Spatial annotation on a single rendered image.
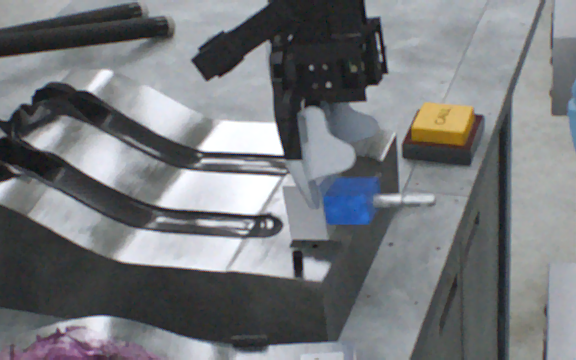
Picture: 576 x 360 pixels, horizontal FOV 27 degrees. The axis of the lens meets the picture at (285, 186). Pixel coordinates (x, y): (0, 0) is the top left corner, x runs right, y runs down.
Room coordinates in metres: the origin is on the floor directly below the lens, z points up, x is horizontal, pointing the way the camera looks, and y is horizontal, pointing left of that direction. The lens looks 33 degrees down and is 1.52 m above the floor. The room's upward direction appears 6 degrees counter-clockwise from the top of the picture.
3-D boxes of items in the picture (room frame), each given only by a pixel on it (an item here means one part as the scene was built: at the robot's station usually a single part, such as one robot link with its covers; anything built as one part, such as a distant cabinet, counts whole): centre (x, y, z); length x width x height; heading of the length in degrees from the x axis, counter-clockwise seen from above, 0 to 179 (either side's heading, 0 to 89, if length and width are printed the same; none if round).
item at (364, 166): (0.99, -0.07, 0.87); 0.05 x 0.05 x 0.04; 68
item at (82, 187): (1.02, 0.15, 0.92); 0.35 x 0.16 x 0.09; 68
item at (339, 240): (0.89, -0.03, 0.87); 0.05 x 0.05 x 0.04; 68
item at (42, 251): (1.03, 0.16, 0.87); 0.50 x 0.26 x 0.14; 68
